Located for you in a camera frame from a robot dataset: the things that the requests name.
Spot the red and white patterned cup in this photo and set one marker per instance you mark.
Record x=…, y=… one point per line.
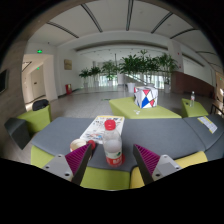
x=77, y=144

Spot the black backpack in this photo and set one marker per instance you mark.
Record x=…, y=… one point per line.
x=40, y=104

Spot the clear red-capped water bottle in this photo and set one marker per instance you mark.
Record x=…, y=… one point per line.
x=112, y=146

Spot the group of green potted plants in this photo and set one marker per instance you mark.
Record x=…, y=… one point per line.
x=133, y=66

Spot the lime green seat block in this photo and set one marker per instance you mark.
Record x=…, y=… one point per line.
x=103, y=178

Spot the small clear water bottle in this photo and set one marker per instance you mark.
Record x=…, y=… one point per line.
x=192, y=99

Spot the yellow and white booklet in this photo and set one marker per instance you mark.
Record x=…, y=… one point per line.
x=207, y=124

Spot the white red blue geometric box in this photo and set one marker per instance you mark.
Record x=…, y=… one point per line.
x=145, y=97

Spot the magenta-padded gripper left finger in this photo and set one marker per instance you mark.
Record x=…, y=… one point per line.
x=71, y=163

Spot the wide lime green ottoman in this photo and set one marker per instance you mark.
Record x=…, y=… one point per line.
x=126, y=110

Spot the white illustrated magazine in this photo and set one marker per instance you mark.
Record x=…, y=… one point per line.
x=96, y=130

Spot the green exit sign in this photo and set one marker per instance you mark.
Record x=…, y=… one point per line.
x=39, y=51

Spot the wooden bench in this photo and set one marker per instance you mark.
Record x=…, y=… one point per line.
x=216, y=109

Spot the red fire cabinet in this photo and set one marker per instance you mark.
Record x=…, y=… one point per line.
x=68, y=89

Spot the lime green armchair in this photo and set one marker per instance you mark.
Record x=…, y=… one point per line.
x=35, y=120

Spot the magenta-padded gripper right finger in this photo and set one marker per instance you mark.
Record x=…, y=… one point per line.
x=153, y=163

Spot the framed wall picture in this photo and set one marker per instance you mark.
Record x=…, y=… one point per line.
x=68, y=64

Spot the small lime green ottoman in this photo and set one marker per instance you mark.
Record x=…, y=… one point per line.
x=196, y=110

